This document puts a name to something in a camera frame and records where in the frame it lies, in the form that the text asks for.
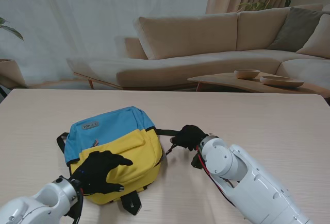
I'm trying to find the wide shallow wooden bowl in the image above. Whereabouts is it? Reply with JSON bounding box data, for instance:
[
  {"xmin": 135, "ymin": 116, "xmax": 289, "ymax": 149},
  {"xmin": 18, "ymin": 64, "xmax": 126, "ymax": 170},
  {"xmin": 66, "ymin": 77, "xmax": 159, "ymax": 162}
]
[{"xmin": 259, "ymin": 76, "xmax": 305, "ymax": 88}]

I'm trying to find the low wooden coffee table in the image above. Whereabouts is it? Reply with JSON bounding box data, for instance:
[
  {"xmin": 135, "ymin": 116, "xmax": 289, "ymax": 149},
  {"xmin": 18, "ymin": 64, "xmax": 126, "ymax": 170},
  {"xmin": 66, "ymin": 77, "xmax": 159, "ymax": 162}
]
[{"xmin": 187, "ymin": 72, "xmax": 330, "ymax": 98}]

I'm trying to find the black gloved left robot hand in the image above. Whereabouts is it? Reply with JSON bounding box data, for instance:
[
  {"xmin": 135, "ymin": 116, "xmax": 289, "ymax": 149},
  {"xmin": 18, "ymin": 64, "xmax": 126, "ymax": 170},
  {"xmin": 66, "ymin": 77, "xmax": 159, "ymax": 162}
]
[{"xmin": 69, "ymin": 150, "xmax": 134, "ymax": 196}]

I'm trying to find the white sheer curtain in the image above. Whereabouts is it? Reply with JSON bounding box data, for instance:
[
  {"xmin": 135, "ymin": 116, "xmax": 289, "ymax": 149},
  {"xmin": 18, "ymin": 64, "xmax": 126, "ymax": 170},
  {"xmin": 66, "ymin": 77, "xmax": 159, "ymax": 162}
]
[{"xmin": 0, "ymin": 0, "xmax": 215, "ymax": 88}]

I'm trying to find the beige sofa cushion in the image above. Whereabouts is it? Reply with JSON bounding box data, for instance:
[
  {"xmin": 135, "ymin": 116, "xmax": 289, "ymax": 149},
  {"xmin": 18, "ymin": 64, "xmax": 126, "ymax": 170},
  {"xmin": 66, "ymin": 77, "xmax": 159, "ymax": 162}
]
[{"xmin": 296, "ymin": 13, "xmax": 330, "ymax": 60}]

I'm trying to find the dark green leaf plant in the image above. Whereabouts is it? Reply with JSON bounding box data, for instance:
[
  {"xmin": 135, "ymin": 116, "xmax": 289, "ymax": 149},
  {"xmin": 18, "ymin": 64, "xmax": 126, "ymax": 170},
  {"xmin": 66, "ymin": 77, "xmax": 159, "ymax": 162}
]
[{"xmin": 0, "ymin": 0, "xmax": 24, "ymax": 41}]

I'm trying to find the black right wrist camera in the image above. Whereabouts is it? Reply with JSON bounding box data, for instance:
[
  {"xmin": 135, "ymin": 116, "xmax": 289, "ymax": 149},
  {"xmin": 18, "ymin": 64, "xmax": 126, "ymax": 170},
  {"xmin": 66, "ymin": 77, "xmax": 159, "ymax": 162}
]
[{"xmin": 191, "ymin": 153, "xmax": 204, "ymax": 170}]

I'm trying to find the blue and yellow backpack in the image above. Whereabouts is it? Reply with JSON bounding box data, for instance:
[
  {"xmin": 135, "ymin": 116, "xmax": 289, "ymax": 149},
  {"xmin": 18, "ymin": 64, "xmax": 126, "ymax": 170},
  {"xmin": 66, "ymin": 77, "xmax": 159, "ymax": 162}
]
[{"xmin": 56, "ymin": 106, "xmax": 183, "ymax": 216}]

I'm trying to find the small deep wooden bowl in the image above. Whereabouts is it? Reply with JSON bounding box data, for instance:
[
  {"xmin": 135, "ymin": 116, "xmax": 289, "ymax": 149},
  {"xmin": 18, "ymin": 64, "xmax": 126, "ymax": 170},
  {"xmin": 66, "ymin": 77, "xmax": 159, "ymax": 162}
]
[{"xmin": 234, "ymin": 69, "xmax": 261, "ymax": 80}]

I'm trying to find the red black right arm cable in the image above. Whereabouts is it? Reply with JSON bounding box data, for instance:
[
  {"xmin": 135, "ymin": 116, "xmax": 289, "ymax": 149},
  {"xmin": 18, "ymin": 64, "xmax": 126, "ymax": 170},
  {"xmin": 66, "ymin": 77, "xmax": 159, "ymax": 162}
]
[{"xmin": 196, "ymin": 144, "xmax": 237, "ymax": 208}]

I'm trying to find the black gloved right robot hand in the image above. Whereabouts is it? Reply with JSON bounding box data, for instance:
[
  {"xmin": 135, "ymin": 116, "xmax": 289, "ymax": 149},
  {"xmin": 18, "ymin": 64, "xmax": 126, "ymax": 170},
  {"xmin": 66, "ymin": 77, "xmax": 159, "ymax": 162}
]
[{"xmin": 170, "ymin": 125, "xmax": 209, "ymax": 152}]

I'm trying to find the beige sectional sofa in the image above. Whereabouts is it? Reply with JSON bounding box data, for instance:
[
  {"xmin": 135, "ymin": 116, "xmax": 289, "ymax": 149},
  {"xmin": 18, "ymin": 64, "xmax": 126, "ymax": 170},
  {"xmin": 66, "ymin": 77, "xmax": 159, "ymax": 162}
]
[{"xmin": 66, "ymin": 4, "xmax": 330, "ymax": 91}]

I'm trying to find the grey sofa cushion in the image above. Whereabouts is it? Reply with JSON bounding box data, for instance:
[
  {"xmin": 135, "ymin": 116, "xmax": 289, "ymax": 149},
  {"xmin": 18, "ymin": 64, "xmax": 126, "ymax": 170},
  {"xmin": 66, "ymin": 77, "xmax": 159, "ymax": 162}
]
[{"xmin": 268, "ymin": 7, "xmax": 330, "ymax": 53}]

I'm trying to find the red black left arm cable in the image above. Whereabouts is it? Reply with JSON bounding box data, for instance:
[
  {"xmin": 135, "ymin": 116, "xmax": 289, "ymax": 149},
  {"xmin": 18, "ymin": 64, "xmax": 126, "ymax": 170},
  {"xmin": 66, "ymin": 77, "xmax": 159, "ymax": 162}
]
[{"xmin": 65, "ymin": 180, "xmax": 85, "ymax": 224}]

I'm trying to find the beige plant pot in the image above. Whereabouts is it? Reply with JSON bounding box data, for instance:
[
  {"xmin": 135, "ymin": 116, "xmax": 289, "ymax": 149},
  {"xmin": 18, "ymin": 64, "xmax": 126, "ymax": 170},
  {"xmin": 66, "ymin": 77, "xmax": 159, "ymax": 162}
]
[{"xmin": 0, "ymin": 59, "xmax": 26, "ymax": 89}]

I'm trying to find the red black arm cable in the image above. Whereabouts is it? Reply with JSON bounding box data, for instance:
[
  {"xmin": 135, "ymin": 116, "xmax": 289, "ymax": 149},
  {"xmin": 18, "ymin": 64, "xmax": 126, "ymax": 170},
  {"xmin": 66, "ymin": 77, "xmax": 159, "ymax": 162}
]
[
  {"xmin": 196, "ymin": 144, "xmax": 237, "ymax": 208},
  {"xmin": 65, "ymin": 180, "xmax": 85, "ymax": 224}
]

